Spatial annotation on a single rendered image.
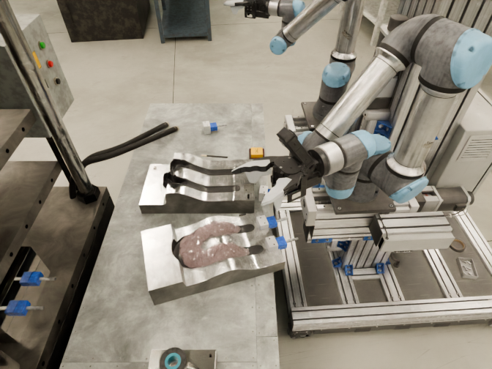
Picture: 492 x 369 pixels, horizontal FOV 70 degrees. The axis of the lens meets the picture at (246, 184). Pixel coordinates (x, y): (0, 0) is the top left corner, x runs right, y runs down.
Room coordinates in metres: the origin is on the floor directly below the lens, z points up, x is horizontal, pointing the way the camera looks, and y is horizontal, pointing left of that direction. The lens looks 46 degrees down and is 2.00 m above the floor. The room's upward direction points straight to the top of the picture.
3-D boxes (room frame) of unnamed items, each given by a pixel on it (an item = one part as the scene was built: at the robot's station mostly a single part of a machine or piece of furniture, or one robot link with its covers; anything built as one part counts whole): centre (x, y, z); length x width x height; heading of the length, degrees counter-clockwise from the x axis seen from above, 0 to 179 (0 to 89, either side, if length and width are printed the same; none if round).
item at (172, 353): (0.34, 0.21, 0.89); 0.08 x 0.08 x 0.04
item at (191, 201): (1.12, 0.21, 0.87); 0.50 x 0.26 x 0.14; 90
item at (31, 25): (1.33, 0.91, 0.73); 0.30 x 0.22 x 1.47; 0
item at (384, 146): (0.91, -0.43, 1.20); 0.13 x 0.12 x 0.14; 29
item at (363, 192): (0.92, -0.43, 1.09); 0.15 x 0.15 x 0.10
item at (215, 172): (1.11, 0.20, 0.92); 0.35 x 0.16 x 0.09; 90
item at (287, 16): (1.63, -0.20, 1.43); 0.11 x 0.08 x 0.09; 68
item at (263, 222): (0.90, -0.11, 0.85); 0.13 x 0.05 x 0.05; 107
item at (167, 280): (0.76, 0.13, 0.85); 0.50 x 0.26 x 0.11; 107
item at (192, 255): (0.77, 0.13, 0.90); 0.26 x 0.18 x 0.08; 107
